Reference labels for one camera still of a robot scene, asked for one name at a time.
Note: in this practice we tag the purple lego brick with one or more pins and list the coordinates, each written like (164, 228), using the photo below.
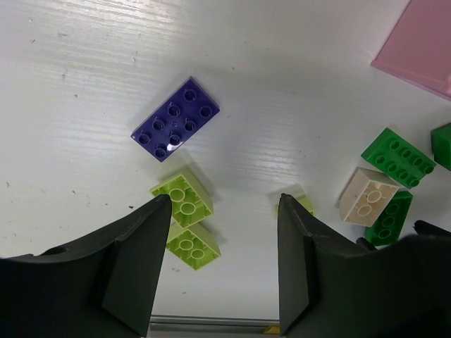
(178, 118)

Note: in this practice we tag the lime lego brick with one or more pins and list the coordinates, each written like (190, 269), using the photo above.
(300, 195)
(194, 245)
(190, 201)

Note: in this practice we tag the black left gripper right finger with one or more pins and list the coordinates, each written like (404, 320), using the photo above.
(330, 286)

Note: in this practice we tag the lime lego brick middle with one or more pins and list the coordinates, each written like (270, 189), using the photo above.
(300, 195)

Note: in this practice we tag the tan lego brick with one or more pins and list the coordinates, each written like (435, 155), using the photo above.
(366, 196)

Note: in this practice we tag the green lego near containers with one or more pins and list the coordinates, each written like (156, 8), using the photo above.
(441, 145)

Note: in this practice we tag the large pink container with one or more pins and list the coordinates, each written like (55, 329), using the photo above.
(417, 50)

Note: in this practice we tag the green flat lego brick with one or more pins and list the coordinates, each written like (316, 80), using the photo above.
(397, 158)

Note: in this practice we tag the green long lego brick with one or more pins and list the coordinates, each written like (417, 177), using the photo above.
(388, 226)

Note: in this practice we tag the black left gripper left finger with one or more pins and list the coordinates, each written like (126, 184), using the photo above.
(100, 285)

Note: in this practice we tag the lime lego brick lower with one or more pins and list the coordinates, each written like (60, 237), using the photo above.
(194, 245)

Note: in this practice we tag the aluminium rail front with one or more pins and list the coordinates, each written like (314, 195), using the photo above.
(176, 322)

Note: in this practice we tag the lime lego brick upper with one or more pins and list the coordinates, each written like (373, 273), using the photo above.
(190, 201)

